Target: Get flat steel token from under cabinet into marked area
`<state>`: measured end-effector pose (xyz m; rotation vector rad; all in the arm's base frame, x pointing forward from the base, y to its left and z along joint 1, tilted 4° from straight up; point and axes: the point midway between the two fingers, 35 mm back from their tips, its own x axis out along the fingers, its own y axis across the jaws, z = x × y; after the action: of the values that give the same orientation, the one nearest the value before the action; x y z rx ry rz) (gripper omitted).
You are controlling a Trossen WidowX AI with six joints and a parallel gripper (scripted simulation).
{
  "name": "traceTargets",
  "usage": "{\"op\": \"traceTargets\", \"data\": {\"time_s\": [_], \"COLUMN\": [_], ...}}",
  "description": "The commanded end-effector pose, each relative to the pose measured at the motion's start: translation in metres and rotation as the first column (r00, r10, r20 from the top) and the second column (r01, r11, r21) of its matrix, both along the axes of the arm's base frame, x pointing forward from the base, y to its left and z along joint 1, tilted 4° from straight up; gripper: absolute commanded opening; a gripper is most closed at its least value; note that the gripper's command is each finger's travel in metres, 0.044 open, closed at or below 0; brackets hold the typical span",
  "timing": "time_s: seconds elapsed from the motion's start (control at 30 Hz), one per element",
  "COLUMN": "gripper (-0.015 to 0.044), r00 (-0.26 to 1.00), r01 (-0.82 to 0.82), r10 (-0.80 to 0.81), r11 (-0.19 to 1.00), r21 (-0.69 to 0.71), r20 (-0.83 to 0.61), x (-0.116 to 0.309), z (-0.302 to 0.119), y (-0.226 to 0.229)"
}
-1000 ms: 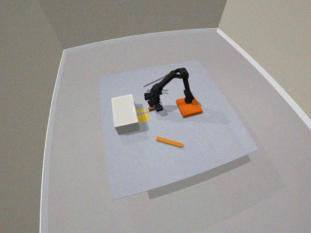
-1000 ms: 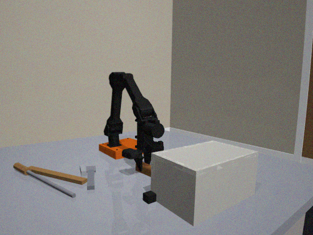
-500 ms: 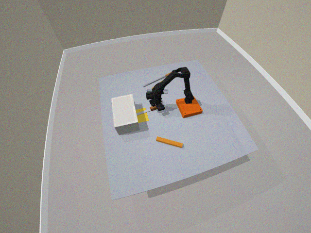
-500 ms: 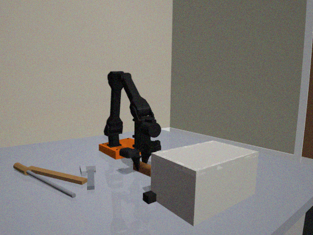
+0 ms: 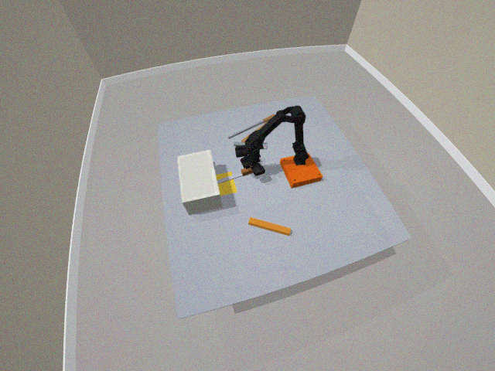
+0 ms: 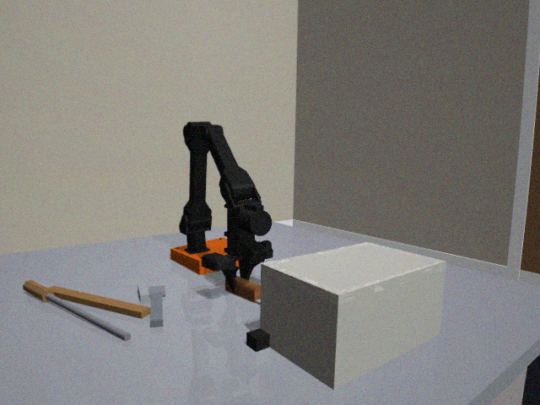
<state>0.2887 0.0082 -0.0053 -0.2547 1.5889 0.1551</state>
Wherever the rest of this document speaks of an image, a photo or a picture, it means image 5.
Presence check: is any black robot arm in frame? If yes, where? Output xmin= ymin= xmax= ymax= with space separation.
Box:
xmin=235 ymin=106 xmax=309 ymax=169

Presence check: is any orange bar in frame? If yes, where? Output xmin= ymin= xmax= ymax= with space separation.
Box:
xmin=248 ymin=217 xmax=291 ymax=236

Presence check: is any grey metal rod with wooden handle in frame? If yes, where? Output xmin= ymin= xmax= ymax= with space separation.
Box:
xmin=227 ymin=114 xmax=274 ymax=139

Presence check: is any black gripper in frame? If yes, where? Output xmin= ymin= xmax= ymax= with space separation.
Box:
xmin=248 ymin=154 xmax=265 ymax=176

